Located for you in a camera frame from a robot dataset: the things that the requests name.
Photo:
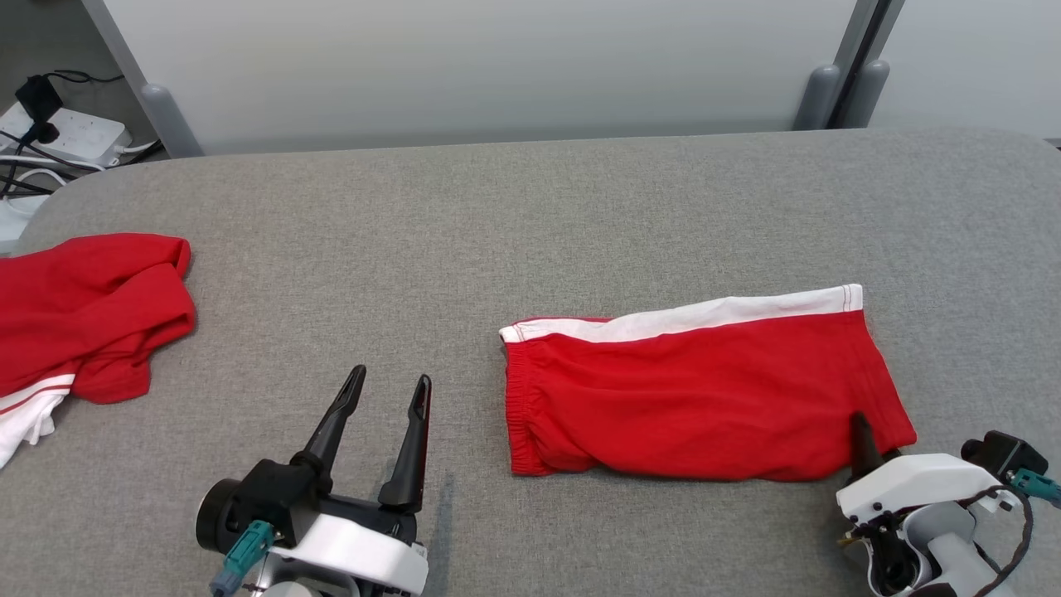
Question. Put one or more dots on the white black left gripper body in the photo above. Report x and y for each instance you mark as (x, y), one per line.
(356, 551)

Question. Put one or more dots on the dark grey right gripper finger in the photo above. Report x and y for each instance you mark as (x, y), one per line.
(864, 448)

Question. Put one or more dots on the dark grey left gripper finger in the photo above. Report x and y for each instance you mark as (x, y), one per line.
(331, 431)
(410, 473)

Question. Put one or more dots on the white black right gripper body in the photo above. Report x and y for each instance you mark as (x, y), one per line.
(920, 481)

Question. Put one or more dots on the red shorts white trim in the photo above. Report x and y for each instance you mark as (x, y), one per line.
(704, 398)

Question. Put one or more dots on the red jersey white sleeves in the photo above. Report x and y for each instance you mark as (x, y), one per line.
(75, 315)

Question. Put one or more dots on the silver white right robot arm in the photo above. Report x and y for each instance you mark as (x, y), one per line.
(953, 564)

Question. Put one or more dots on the grey partition foot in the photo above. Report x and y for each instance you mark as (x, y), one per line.
(866, 95)
(170, 120)
(816, 99)

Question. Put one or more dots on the white flat floor box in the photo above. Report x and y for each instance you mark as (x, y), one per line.
(16, 220)

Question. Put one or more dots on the white power strip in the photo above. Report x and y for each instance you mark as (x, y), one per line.
(87, 133)

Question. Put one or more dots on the wide white partition panel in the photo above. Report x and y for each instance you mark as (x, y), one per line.
(497, 66)

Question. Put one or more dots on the narrow white partition panel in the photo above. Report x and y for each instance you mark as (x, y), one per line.
(970, 58)

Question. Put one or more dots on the black plug adapter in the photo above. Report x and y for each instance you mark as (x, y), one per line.
(37, 99)

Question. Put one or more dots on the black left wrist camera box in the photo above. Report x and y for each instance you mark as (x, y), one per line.
(278, 493)

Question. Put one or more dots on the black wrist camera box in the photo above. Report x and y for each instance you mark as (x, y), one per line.
(278, 493)
(1007, 454)

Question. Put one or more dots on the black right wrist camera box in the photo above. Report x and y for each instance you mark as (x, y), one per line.
(1007, 454)

